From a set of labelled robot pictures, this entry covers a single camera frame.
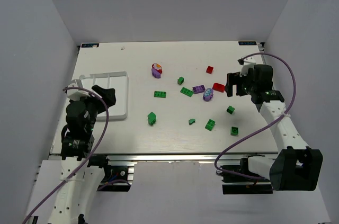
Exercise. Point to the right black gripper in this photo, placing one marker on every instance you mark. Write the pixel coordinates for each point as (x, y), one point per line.
(239, 84)

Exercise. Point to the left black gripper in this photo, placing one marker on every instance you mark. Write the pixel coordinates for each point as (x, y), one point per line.
(98, 101)

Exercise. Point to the red curved lego brick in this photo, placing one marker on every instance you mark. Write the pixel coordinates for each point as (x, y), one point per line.
(218, 87)

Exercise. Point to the small red lego brick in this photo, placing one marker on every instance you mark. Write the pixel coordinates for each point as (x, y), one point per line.
(209, 70)

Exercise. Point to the green square lego brick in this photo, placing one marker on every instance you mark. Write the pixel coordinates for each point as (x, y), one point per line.
(234, 131)
(210, 124)

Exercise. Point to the green curved lego brick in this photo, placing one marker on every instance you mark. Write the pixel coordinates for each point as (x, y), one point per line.
(151, 117)

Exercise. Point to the green lego plate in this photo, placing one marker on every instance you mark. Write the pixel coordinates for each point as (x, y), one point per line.
(160, 94)
(186, 91)

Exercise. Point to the purple red flower lego figure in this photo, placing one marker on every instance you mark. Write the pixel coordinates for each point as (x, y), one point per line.
(156, 70)

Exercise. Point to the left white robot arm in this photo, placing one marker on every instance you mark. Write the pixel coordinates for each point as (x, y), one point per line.
(80, 173)

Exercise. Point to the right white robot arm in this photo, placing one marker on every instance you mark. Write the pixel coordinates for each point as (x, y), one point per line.
(297, 166)

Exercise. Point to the purple oval flower lego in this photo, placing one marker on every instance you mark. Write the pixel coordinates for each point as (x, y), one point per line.
(208, 94)

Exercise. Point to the purple flat lego plate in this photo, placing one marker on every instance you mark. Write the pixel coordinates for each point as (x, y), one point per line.
(198, 89)

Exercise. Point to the right blue table sticker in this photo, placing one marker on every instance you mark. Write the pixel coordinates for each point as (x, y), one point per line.
(247, 43)

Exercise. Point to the blue table sticker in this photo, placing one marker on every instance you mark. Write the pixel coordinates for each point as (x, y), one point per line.
(90, 45)
(247, 43)

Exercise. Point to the small green lego brick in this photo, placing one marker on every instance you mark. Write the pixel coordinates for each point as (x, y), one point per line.
(180, 80)

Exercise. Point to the left blue table sticker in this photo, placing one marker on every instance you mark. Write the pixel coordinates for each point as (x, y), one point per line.
(90, 45)

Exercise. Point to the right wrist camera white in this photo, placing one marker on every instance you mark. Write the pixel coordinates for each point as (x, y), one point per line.
(246, 64)

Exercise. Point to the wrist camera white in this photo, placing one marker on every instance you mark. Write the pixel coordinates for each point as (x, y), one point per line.
(76, 94)
(246, 64)

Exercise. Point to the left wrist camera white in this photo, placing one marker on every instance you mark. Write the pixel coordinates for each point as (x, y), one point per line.
(76, 94)

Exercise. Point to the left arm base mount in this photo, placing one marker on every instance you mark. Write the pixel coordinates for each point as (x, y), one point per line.
(115, 174)

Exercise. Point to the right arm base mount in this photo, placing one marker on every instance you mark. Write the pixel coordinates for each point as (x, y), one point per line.
(238, 185)

